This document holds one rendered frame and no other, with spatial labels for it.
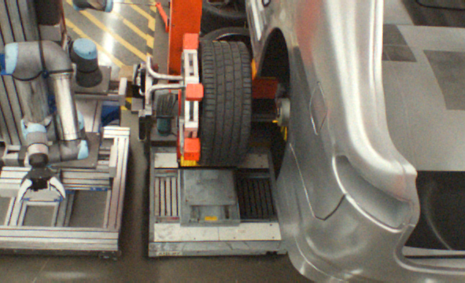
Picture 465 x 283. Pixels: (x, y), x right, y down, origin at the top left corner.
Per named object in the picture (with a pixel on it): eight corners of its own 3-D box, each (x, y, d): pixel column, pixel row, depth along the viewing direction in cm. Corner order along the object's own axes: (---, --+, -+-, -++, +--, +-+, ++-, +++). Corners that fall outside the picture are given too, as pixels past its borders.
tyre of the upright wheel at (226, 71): (259, 102, 233) (243, 16, 277) (206, 101, 230) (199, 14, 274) (239, 191, 281) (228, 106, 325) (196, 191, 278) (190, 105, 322)
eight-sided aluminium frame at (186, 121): (192, 175, 279) (201, 104, 238) (180, 175, 278) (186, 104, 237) (189, 102, 313) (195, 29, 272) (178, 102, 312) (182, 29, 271)
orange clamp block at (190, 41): (197, 51, 270) (198, 34, 269) (182, 50, 269) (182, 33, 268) (197, 52, 277) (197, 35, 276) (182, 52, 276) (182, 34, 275)
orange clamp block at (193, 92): (201, 101, 249) (203, 98, 240) (184, 101, 248) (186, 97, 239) (201, 86, 249) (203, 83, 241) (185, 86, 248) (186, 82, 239)
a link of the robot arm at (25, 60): (60, 145, 238) (42, 53, 197) (25, 150, 234) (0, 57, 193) (58, 126, 245) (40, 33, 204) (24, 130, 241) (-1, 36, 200)
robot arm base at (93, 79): (71, 86, 277) (70, 72, 269) (76, 67, 287) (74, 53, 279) (101, 88, 279) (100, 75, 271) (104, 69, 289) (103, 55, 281)
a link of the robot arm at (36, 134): (47, 134, 209) (44, 120, 203) (49, 156, 203) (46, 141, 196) (27, 137, 207) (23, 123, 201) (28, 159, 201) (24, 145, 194)
